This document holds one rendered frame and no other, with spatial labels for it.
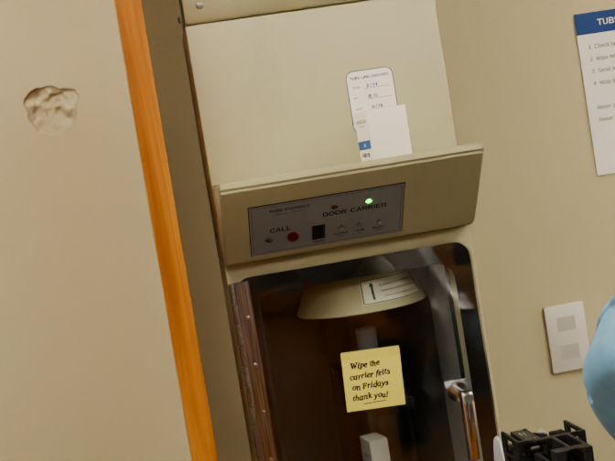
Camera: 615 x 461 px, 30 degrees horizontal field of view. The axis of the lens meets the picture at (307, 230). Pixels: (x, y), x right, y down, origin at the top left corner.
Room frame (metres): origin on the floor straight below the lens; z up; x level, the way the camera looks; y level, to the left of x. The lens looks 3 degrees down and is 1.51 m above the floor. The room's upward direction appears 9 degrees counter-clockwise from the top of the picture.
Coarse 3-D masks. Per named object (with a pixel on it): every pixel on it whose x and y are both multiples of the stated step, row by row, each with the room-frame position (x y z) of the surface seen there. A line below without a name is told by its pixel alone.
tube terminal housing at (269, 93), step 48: (384, 0) 1.47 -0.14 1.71; (432, 0) 1.48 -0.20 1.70; (192, 48) 1.43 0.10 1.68; (240, 48) 1.44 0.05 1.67; (288, 48) 1.45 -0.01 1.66; (336, 48) 1.46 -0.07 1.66; (384, 48) 1.47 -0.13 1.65; (432, 48) 1.47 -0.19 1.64; (192, 96) 1.52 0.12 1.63; (240, 96) 1.44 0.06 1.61; (288, 96) 1.45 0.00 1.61; (336, 96) 1.46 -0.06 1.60; (432, 96) 1.47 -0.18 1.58; (240, 144) 1.44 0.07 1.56; (288, 144) 1.45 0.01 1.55; (336, 144) 1.45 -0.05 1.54; (432, 144) 1.47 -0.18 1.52; (384, 240) 1.46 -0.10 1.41; (432, 240) 1.47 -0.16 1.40; (240, 384) 1.52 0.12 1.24
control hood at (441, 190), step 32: (384, 160) 1.35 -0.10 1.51; (416, 160) 1.35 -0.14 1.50; (448, 160) 1.36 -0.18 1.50; (480, 160) 1.37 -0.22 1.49; (224, 192) 1.32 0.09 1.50; (256, 192) 1.33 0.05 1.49; (288, 192) 1.34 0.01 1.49; (320, 192) 1.35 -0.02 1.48; (416, 192) 1.39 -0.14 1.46; (448, 192) 1.40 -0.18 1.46; (224, 224) 1.36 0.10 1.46; (416, 224) 1.43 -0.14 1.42; (448, 224) 1.44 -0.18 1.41; (224, 256) 1.40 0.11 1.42; (256, 256) 1.41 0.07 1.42
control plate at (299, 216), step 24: (360, 192) 1.37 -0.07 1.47; (384, 192) 1.37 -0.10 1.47; (264, 216) 1.36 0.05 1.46; (288, 216) 1.37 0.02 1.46; (312, 216) 1.38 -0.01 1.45; (336, 216) 1.39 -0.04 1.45; (360, 216) 1.39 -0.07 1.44; (384, 216) 1.40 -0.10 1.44; (312, 240) 1.41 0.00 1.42; (336, 240) 1.42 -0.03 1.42
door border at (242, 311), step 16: (240, 288) 1.42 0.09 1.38; (240, 304) 1.42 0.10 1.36; (240, 320) 1.42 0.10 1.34; (256, 336) 1.42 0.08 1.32; (240, 352) 1.42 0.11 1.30; (256, 352) 1.42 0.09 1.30; (256, 368) 1.42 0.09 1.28; (256, 384) 1.42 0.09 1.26; (256, 400) 1.42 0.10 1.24; (256, 416) 1.42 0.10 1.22; (256, 432) 1.42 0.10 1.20; (272, 432) 1.42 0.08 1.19; (272, 448) 1.42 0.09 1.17
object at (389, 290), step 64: (384, 256) 1.45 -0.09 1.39; (448, 256) 1.46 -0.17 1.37; (256, 320) 1.43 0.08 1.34; (320, 320) 1.44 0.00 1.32; (384, 320) 1.45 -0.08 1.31; (448, 320) 1.46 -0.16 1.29; (320, 384) 1.43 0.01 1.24; (448, 384) 1.46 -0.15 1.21; (320, 448) 1.43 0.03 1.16; (384, 448) 1.44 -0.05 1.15; (448, 448) 1.45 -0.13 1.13
